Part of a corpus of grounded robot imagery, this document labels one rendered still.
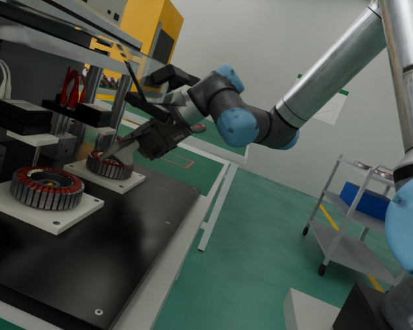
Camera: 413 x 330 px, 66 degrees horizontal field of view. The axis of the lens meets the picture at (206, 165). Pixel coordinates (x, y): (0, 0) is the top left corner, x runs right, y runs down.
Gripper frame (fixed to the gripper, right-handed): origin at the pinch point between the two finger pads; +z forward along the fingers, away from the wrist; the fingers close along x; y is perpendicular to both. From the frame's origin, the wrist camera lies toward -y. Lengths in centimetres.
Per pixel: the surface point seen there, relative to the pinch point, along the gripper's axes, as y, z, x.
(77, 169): -0.6, 5.8, -7.0
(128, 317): 23.7, -7.0, -38.3
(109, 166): 2.8, -0.3, -5.3
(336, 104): 80, -156, 508
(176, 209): 19.8, -7.0, -3.5
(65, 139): -9.3, 6.9, -1.8
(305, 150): 119, -72, 508
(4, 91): -15.9, -1.1, -22.9
